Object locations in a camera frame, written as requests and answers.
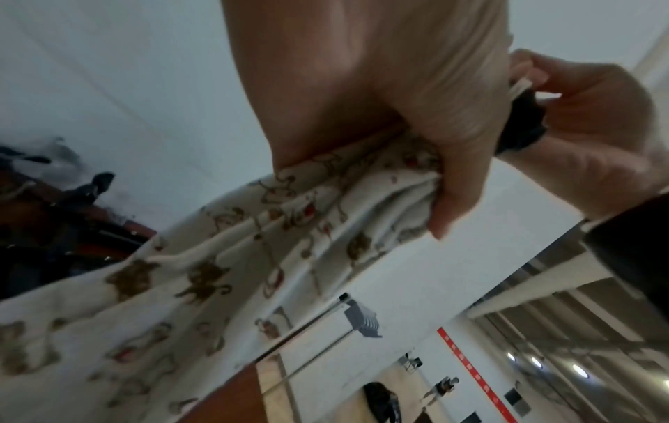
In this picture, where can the person's right hand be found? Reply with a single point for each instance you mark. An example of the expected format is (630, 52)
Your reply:
(596, 136)

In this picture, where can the cat print fabric bag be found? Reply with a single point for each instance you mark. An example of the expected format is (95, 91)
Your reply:
(209, 289)

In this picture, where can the dark folding chair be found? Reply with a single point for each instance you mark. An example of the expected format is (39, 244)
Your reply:
(412, 362)

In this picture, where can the black tripod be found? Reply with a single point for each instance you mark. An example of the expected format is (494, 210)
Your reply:
(522, 124)

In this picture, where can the pile of black tripods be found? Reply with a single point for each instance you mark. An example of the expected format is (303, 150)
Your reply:
(52, 248)

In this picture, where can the metal clothes rack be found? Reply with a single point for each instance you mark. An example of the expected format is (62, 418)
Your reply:
(303, 326)

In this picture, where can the red wall banner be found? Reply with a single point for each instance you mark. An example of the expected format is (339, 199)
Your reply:
(470, 367)

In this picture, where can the ceiling light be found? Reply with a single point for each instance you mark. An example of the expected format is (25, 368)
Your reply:
(537, 362)
(579, 370)
(511, 357)

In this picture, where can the person's left hand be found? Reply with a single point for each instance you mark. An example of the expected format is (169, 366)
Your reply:
(376, 82)

